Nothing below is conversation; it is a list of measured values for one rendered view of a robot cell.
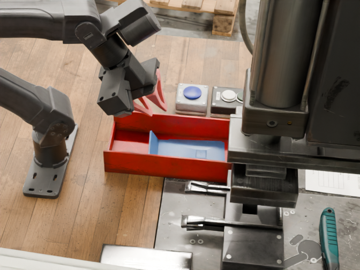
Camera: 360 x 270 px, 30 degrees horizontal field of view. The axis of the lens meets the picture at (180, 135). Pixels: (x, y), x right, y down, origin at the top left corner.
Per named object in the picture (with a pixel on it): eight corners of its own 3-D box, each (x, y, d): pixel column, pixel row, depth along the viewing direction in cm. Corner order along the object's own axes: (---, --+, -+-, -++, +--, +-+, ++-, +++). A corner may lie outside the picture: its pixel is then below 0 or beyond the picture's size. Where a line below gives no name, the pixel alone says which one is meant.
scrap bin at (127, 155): (114, 129, 141) (113, 108, 137) (232, 140, 140) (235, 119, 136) (104, 172, 133) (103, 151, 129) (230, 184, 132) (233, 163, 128)
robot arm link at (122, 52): (134, 40, 122) (113, 12, 118) (139, 57, 118) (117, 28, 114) (103, 60, 123) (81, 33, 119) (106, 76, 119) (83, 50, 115)
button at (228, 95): (222, 96, 147) (222, 89, 146) (235, 97, 147) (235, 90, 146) (221, 105, 145) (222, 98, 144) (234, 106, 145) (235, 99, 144)
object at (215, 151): (149, 140, 139) (149, 130, 137) (224, 143, 139) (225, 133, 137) (148, 165, 134) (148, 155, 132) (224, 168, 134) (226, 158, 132)
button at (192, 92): (184, 90, 148) (184, 84, 147) (201, 92, 148) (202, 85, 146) (181, 103, 145) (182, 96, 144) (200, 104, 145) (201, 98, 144)
